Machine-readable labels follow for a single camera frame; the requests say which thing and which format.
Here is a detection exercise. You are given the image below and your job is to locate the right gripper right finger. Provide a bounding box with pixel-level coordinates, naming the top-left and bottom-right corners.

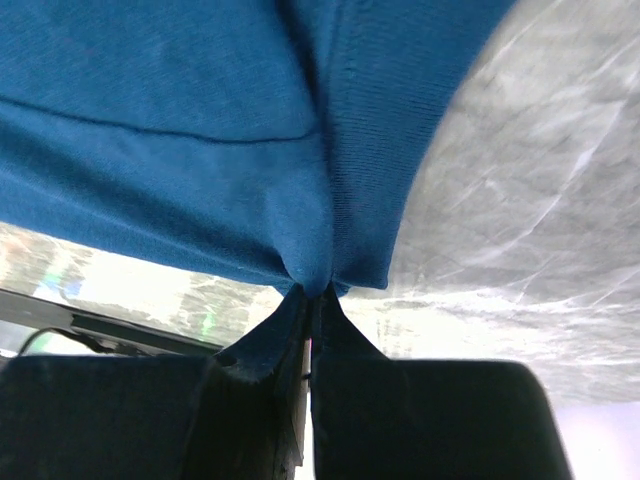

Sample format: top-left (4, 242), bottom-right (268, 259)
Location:
top-left (309, 285), bottom-right (574, 480)

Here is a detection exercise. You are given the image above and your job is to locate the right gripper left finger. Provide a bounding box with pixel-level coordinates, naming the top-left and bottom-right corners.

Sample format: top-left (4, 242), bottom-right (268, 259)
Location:
top-left (0, 285), bottom-right (309, 480)

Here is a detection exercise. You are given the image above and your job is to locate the blue t shirt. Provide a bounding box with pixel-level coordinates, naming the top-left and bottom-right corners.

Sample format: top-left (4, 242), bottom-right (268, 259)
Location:
top-left (0, 0), bottom-right (519, 297)

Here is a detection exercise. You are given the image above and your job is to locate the black base beam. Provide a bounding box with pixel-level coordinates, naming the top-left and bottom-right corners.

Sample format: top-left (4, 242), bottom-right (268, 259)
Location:
top-left (1, 290), bottom-right (222, 355)

